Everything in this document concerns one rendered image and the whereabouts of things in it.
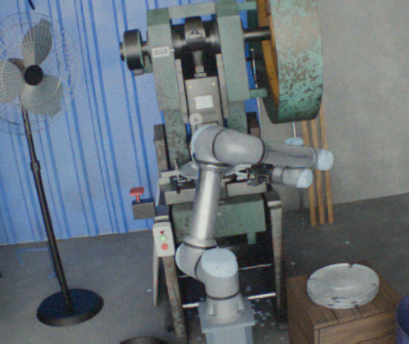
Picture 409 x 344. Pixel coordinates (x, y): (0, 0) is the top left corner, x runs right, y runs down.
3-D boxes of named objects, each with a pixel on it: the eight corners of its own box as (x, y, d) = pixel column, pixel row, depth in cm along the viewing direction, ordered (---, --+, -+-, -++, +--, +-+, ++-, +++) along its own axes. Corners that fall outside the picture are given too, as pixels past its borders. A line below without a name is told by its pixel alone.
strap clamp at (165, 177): (194, 179, 260) (192, 158, 257) (158, 184, 260) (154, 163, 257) (194, 175, 266) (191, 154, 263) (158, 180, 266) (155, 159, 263)
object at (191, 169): (171, 166, 258) (171, 165, 258) (231, 153, 266) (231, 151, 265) (190, 183, 232) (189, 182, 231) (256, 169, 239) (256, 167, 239)
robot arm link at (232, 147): (238, 130, 177) (338, 147, 206) (217, 126, 186) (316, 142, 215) (232, 167, 178) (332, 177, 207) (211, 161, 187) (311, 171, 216)
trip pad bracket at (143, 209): (160, 242, 244) (153, 200, 238) (138, 244, 244) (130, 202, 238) (161, 236, 250) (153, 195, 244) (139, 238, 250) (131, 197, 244)
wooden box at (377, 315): (402, 373, 208) (406, 302, 198) (315, 396, 205) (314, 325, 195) (365, 323, 247) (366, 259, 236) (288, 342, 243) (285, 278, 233)
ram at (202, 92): (226, 141, 245) (218, 74, 237) (192, 146, 245) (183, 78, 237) (224, 132, 262) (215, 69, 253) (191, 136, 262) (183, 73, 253)
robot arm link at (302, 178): (312, 164, 220) (314, 184, 223) (288, 162, 227) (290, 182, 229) (304, 170, 214) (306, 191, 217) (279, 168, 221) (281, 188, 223)
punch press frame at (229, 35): (275, 296, 255) (245, -2, 215) (183, 309, 255) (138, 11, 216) (256, 230, 331) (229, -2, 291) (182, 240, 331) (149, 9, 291)
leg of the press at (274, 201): (302, 328, 253) (291, 142, 226) (278, 332, 253) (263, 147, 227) (274, 247, 341) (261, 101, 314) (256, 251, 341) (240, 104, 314)
